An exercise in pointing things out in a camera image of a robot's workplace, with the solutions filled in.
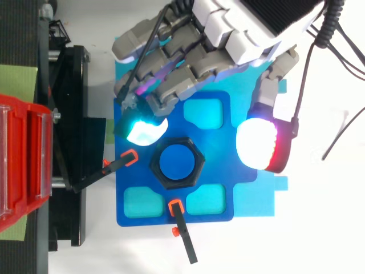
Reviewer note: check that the black-and-orange clip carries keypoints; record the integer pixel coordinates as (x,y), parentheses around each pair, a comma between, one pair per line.
(185,234)
(114,166)

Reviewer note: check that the red bin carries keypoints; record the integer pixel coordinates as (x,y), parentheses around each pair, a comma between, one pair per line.
(20,160)

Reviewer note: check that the turquoise plate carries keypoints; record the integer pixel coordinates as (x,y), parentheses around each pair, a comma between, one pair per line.
(253,197)

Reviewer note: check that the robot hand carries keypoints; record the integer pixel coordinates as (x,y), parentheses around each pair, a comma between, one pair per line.
(245,34)

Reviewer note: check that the large black nut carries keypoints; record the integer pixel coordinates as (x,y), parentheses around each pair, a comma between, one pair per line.
(155,165)

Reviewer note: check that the blue plate with square hollows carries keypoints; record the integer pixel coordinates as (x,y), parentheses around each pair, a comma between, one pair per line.
(219,160)

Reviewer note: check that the black stand with green tape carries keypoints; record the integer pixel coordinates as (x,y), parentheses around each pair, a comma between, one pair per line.
(71,114)

